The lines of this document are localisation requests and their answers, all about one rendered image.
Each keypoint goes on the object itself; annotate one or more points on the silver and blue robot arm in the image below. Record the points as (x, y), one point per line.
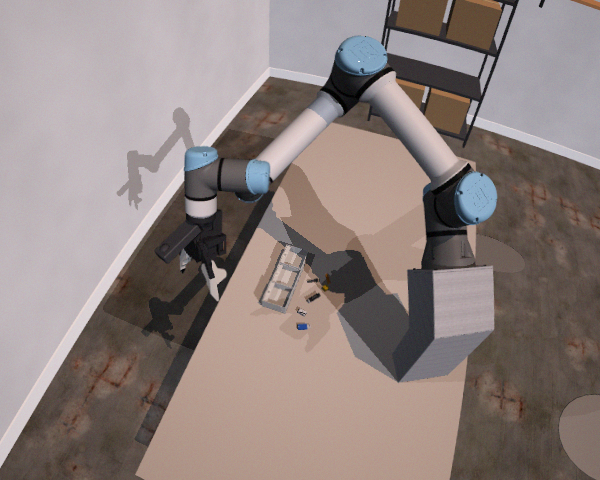
(360, 69)

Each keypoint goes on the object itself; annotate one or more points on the grey rack of bins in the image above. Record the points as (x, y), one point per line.
(284, 281)

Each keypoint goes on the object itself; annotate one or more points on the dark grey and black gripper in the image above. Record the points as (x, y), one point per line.
(210, 240)

